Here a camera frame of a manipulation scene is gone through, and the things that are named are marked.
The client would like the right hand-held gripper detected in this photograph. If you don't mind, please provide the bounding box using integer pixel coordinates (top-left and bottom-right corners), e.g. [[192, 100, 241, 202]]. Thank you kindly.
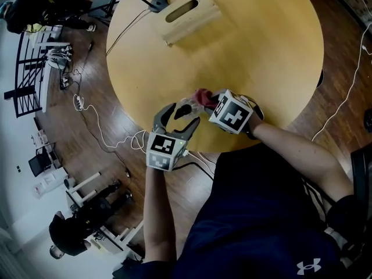
[[203, 88, 264, 141]]

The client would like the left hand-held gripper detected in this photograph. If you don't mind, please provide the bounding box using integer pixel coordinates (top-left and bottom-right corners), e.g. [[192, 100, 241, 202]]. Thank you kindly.
[[146, 102, 202, 172]]

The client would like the red cloth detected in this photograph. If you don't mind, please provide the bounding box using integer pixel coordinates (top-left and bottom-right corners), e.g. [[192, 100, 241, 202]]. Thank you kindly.
[[193, 88, 216, 108]]

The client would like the clear soap dispenser black pump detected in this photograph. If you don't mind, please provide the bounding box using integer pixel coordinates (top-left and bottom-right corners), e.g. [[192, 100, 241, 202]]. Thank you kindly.
[[173, 96, 206, 121]]

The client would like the person's left forearm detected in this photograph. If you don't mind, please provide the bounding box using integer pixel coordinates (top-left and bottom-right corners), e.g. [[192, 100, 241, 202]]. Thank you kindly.
[[143, 164, 178, 264]]

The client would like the person's right forearm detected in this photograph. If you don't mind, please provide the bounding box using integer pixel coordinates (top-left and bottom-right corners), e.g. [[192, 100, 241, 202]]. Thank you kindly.
[[249, 117, 355, 203]]

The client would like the wooden box with slot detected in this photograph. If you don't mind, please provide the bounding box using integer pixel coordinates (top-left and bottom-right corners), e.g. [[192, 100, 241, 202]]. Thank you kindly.
[[158, 0, 224, 48]]

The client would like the white stool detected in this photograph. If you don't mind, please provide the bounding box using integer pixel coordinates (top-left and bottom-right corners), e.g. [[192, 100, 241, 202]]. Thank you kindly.
[[65, 171, 103, 209]]

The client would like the person's dark navy shirt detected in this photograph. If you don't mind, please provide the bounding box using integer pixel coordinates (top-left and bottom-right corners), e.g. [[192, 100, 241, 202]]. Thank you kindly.
[[112, 143, 351, 279]]

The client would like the black metal railing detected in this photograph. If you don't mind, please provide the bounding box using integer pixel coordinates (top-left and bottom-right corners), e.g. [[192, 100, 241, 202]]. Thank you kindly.
[[3, 30, 55, 119]]

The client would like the black chair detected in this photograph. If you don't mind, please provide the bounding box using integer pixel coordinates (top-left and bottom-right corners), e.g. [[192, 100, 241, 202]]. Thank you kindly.
[[348, 143, 372, 261]]

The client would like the white cable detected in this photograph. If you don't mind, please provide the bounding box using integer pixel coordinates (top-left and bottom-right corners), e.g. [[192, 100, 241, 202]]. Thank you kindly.
[[77, 96, 216, 183], [311, 22, 372, 142]]

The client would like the thin dark lamp cable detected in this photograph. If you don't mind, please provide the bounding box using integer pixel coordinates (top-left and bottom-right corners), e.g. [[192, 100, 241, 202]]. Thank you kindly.
[[105, 8, 152, 56]]

